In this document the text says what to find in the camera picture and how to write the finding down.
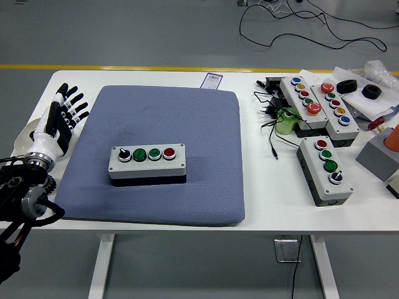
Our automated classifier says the white table leg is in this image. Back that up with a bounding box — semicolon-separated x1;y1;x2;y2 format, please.
310;234;340;299
88;233;115;299

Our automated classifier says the blue-grey textured mat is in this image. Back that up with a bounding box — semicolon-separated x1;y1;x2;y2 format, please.
57;85;246;227

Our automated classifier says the white box with black base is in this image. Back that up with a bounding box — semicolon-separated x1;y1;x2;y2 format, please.
385;169;399;200

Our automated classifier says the grey five-button control box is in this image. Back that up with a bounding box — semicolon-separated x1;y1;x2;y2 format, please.
310;81;361;148
279;75;329;138

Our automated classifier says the small black device box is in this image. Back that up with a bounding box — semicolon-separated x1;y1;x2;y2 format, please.
264;77;285;94

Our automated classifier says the black foam ring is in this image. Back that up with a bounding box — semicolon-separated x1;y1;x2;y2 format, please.
335;79;358;94
361;83;382;100

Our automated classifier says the orange cone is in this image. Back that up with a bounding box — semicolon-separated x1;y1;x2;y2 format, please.
383;123;399;153

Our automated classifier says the white paper sheet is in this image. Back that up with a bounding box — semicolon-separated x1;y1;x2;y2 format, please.
299;69;336;85

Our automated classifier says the grey four-button control box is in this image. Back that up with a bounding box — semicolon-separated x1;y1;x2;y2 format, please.
296;136;355;208
108;143;188;187

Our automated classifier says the white shallow dish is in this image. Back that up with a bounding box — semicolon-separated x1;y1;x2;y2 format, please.
14;120;43;154

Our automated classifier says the metal floor socket plate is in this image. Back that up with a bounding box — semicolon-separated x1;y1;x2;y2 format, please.
274;238;302;264

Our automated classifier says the grey block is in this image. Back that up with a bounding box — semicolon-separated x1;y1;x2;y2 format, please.
355;127;399;183

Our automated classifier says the black cable under table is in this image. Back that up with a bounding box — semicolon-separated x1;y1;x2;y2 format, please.
290;234;305;299

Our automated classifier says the loose red mushroom button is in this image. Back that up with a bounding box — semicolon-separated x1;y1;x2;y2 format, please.
367;117;387;133

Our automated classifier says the yellow floor tape line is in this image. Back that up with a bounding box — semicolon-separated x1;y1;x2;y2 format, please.
0;64;399;75

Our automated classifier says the black floor cable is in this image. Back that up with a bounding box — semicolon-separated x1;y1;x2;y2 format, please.
307;0;399;31
239;2;388;52

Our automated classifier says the clear bubble wrap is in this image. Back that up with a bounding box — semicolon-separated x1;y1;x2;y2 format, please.
363;59;399;91

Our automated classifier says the black power adapter with cable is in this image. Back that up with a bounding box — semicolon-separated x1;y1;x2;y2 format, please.
252;90;312;161

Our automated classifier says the purple-edged label card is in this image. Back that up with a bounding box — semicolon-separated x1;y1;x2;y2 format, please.
200;72;224;90

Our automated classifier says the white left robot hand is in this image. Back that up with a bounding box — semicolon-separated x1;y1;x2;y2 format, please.
31;82;90;160

